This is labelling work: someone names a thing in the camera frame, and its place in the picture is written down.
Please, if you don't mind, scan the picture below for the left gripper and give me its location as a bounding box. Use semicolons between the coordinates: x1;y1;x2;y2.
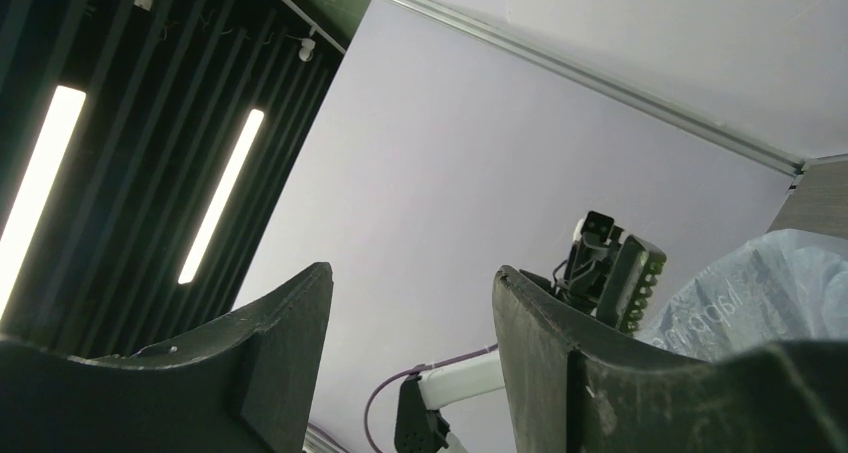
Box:
553;234;621;314

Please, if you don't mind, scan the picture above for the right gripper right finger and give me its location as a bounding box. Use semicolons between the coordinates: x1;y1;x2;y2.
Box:
492;266;847;452

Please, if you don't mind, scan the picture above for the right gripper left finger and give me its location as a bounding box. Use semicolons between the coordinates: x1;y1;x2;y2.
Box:
1;262;333;452

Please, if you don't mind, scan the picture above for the black litter scoop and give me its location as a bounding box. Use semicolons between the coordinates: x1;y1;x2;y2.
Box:
595;235;667;336

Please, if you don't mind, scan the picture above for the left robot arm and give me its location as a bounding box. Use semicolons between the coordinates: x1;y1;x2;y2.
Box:
394;227;623;452

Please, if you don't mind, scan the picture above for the blue bag lined bin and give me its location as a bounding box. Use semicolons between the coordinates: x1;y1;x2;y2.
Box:
636;229;847;362

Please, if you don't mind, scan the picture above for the right ceiling light strip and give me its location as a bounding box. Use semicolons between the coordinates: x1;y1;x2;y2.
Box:
177;108;265;285

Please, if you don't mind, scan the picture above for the ceiling light strip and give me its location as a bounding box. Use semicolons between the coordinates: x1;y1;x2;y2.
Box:
177;108;265;285
1;86;86;308

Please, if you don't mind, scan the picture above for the left ceiling light strip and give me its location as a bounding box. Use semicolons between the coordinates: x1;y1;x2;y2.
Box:
1;86;86;308

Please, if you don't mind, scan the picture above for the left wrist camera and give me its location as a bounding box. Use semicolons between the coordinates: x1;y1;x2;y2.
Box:
573;211;615;245

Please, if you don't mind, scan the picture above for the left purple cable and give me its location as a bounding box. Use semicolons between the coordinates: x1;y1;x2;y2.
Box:
362;345;499;453

